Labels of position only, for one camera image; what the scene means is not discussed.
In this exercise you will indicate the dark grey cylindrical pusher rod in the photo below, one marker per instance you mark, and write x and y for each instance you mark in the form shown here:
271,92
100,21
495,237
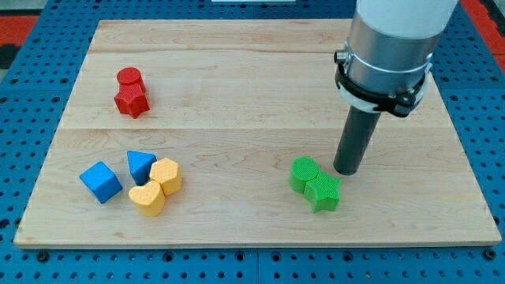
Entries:
354,140

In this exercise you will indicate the light wooden board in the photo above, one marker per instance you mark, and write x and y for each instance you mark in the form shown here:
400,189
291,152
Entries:
234,103

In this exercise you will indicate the yellow hexagon block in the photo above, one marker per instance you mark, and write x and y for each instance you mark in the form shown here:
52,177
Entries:
168,174

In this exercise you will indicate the yellow heart block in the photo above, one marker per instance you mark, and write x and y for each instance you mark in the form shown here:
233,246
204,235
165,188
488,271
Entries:
149,198

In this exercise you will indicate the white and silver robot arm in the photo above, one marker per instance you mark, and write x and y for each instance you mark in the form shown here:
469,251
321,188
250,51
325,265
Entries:
384,64

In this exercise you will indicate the blue triangle block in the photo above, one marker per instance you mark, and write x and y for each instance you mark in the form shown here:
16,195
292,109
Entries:
140,164

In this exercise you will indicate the green cylinder block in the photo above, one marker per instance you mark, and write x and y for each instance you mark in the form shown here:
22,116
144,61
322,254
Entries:
303,169

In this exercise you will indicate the red star block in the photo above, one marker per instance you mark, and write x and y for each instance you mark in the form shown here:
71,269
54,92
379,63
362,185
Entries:
132,100

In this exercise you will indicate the green star block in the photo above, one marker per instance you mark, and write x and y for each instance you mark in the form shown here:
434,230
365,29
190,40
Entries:
322,192

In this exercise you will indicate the blue cube block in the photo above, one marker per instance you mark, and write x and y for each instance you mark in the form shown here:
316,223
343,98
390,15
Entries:
101,181

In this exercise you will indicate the red cylinder block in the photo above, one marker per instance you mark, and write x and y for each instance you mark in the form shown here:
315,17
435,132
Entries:
130,76

